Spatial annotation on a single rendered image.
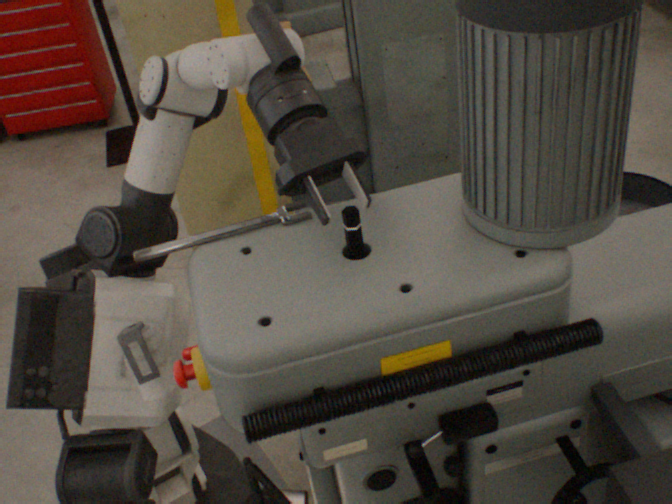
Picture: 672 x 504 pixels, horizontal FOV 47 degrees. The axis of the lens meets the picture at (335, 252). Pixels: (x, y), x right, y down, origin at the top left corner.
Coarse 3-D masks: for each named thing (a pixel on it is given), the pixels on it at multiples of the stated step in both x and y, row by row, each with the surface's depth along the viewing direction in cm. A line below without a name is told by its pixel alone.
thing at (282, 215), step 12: (288, 204) 107; (300, 204) 107; (264, 216) 106; (276, 216) 105; (288, 216) 105; (300, 216) 105; (228, 228) 104; (240, 228) 104; (252, 228) 104; (180, 240) 104; (192, 240) 103; (204, 240) 103; (144, 252) 103; (156, 252) 102; (168, 252) 103
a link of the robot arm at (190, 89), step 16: (192, 48) 117; (176, 64) 121; (192, 64) 115; (176, 80) 121; (192, 80) 117; (208, 80) 114; (176, 96) 122; (192, 96) 123; (208, 96) 124; (224, 96) 126; (192, 112) 126; (208, 112) 126
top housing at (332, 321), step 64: (384, 192) 108; (448, 192) 106; (192, 256) 102; (256, 256) 100; (320, 256) 98; (384, 256) 97; (448, 256) 95; (512, 256) 93; (256, 320) 90; (320, 320) 89; (384, 320) 89; (448, 320) 91; (512, 320) 94; (256, 384) 89; (320, 384) 92
